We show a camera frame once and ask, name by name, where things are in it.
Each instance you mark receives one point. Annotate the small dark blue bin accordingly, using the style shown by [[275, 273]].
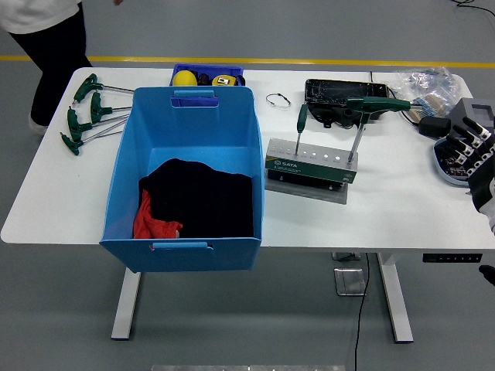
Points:
[[209, 69]]

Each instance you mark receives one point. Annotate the clear plastic bag of parts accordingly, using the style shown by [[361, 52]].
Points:
[[433, 85]]

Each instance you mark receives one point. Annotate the black table control panel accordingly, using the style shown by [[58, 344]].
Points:
[[452, 257]]

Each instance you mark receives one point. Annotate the black cloth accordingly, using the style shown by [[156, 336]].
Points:
[[209, 201]]

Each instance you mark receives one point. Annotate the black power adapter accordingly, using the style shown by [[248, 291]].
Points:
[[435, 126]]

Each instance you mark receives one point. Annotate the green grey hex key stand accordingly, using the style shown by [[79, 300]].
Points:
[[309, 170]]

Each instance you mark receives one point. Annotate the orange cloth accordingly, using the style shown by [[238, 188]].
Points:
[[149, 224]]

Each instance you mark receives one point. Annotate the dark brown small item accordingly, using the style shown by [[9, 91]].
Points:
[[203, 80]]

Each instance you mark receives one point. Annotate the white table leg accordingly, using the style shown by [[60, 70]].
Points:
[[394, 301], [125, 309]]

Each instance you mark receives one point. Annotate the yellow ball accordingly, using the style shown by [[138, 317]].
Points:
[[185, 79]]

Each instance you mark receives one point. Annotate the large light blue plastic box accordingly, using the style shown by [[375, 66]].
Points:
[[185, 127]]

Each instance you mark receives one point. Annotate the yellow tape measure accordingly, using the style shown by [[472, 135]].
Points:
[[224, 81]]

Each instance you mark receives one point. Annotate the person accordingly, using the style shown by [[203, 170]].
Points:
[[38, 15]]

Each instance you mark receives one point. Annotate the silver floor plate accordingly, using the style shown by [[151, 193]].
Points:
[[350, 282]]

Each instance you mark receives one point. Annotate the grey bowl of parts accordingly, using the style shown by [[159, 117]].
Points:
[[444, 166]]

